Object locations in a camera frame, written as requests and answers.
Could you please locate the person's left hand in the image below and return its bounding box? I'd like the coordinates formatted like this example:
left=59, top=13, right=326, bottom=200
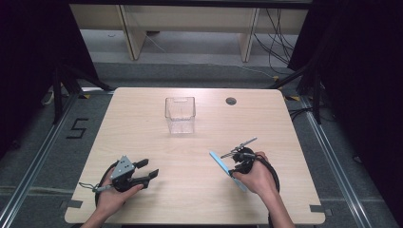
left=95, top=167, right=144, bottom=218

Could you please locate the clear plastic container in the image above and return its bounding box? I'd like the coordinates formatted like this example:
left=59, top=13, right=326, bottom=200
left=163, top=96, right=197, bottom=135

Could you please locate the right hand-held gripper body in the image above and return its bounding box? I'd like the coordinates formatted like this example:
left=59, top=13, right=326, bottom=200
left=220, top=136, right=259, bottom=175

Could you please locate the light blue stick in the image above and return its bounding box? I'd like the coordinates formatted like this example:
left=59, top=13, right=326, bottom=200
left=208, top=150, right=249, bottom=193

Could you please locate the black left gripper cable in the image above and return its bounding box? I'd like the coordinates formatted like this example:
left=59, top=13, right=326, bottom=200
left=94, top=160, right=121, bottom=207

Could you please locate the black metal stand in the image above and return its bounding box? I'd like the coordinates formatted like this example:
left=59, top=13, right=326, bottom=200
left=51, top=62, right=114, bottom=125
left=267, top=62, right=323, bottom=125

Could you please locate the metal floor rail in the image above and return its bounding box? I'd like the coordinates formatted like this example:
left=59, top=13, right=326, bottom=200
left=0, top=92, right=81, bottom=228
left=298, top=94, right=374, bottom=228

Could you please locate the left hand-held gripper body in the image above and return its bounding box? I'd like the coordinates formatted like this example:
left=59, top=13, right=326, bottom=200
left=109, top=155, right=150, bottom=193

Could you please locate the bundle of black floor cables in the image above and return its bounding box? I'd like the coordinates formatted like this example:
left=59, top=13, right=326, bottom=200
left=252, top=9, right=297, bottom=76

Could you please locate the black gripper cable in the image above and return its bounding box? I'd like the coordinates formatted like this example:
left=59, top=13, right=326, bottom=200
left=255, top=154, right=281, bottom=194
left=94, top=160, right=121, bottom=207

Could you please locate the white floor cable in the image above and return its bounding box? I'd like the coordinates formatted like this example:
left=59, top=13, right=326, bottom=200
left=144, top=31, right=167, bottom=54

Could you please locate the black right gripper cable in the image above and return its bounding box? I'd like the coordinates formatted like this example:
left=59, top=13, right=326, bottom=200
left=255, top=154, right=281, bottom=194

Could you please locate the silver cable plug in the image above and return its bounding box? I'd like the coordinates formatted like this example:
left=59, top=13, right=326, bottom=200
left=78, top=181, right=114, bottom=194

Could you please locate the person's right hand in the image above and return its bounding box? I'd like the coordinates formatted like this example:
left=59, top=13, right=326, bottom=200
left=232, top=151, right=280, bottom=200

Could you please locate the dark curtain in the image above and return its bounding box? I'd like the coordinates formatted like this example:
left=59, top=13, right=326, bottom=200
left=0, top=0, right=99, bottom=160
left=287, top=0, right=403, bottom=219

